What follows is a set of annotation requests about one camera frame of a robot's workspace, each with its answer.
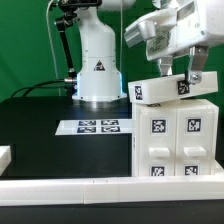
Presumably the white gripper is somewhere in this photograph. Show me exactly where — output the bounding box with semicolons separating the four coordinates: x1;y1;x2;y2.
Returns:
146;0;224;84

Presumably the white cabinet top block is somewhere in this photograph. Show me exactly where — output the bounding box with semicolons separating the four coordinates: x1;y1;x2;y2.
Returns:
128;71;218;104

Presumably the white cabinet door panel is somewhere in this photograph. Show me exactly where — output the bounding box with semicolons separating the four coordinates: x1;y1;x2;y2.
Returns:
175;109;214;176
146;109;176;177

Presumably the white cabinet body box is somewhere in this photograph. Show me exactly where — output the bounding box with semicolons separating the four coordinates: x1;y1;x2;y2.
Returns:
132;99;219;177

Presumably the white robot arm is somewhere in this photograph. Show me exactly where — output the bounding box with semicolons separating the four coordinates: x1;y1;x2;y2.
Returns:
73;0;224;103

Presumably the white tag base sheet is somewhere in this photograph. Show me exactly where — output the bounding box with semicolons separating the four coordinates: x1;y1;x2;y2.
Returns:
56;119;132;136

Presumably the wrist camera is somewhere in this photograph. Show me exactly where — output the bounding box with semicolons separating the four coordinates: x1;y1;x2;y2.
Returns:
124;14;158;48

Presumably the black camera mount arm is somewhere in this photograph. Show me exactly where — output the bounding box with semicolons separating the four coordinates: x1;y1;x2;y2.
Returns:
50;0;102;78

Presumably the white thin cable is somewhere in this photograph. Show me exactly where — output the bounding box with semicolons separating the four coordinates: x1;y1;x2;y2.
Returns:
45;0;63;97

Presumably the black cable bundle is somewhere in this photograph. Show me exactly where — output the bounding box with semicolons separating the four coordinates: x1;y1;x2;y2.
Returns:
11;78;78;98

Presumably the white U-shaped fence frame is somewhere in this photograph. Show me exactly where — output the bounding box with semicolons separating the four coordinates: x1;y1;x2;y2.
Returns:
0;146;224;206

